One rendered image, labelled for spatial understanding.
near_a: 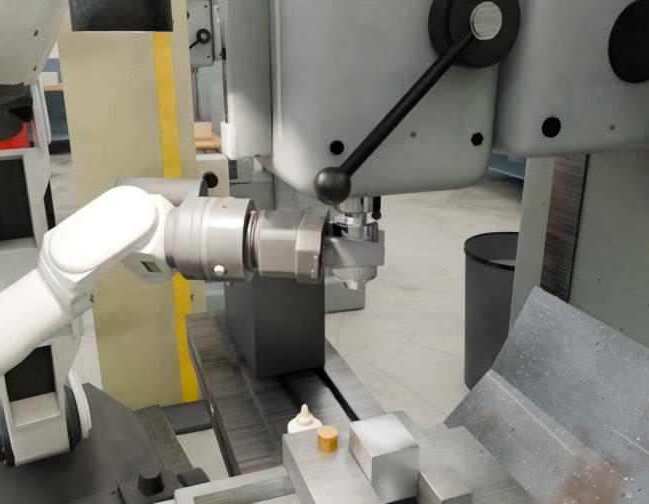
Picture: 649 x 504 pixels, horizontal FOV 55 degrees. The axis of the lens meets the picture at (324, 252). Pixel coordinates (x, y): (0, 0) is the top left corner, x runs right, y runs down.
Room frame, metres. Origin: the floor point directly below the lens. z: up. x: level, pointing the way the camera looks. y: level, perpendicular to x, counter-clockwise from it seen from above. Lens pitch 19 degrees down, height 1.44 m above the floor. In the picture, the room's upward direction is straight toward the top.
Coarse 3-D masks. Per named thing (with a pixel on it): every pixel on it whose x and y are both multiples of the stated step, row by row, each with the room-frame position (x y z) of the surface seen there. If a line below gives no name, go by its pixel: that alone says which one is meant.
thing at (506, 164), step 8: (48, 72) 8.19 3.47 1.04; (56, 72) 8.21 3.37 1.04; (48, 80) 8.19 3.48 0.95; (56, 80) 8.20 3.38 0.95; (48, 88) 8.01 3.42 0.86; (56, 88) 8.04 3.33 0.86; (32, 136) 8.28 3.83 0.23; (56, 136) 8.28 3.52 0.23; (64, 136) 8.28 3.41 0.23; (496, 160) 6.56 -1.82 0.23; (504, 160) 6.56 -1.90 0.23; (512, 160) 6.47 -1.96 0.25; (520, 160) 6.38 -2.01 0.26; (496, 168) 6.13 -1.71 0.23; (504, 168) 6.13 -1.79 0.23; (512, 168) 6.13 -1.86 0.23; (520, 168) 6.13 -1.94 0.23; (520, 176) 5.75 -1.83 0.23
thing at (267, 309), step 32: (224, 288) 1.08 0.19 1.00; (256, 288) 0.89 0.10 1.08; (288, 288) 0.91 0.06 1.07; (320, 288) 0.92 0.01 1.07; (256, 320) 0.89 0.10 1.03; (288, 320) 0.90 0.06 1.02; (320, 320) 0.92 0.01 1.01; (256, 352) 0.89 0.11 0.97; (288, 352) 0.90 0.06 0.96; (320, 352) 0.92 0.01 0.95
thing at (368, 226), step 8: (336, 216) 0.62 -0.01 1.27; (344, 216) 0.62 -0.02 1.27; (368, 216) 0.62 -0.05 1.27; (336, 224) 0.60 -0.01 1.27; (344, 224) 0.60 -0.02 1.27; (352, 224) 0.60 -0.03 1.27; (360, 224) 0.60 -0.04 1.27; (368, 224) 0.60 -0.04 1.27; (376, 224) 0.60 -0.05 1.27; (344, 232) 0.60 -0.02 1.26; (352, 232) 0.59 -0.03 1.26; (360, 232) 0.59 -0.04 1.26; (368, 232) 0.60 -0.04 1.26
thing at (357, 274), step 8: (336, 232) 0.60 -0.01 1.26; (376, 232) 0.61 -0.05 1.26; (368, 240) 0.60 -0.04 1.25; (376, 240) 0.61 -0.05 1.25; (336, 272) 0.60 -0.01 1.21; (344, 272) 0.60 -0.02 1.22; (352, 272) 0.59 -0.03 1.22; (360, 272) 0.59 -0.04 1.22; (368, 272) 0.60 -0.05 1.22; (376, 272) 0.61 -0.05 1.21; (344, 280) 0.60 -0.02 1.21; (352, 280) 0.59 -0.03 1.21; (360, 280) 0.59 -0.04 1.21; (368, 280) 0.60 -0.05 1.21
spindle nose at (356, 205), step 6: (354, 198) 0.59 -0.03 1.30; (360, 198) 0.59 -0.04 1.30; (366, 198) 0.59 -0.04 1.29; (372, 198) 0.60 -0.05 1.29; (342, 204) 0.60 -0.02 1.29; (348, 204) 0.59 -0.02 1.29; (354, 204) 0.59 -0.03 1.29; (360, 204) 0.59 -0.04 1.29; (366, 204) 0.59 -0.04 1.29; (342, 210) 0.60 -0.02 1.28; (348, 210) 0.59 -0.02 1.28; (354, 210) 0.59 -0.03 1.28; (360, 210) 0.59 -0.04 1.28; (366, 210) 0.59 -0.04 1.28; (372, 210) 0.60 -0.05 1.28
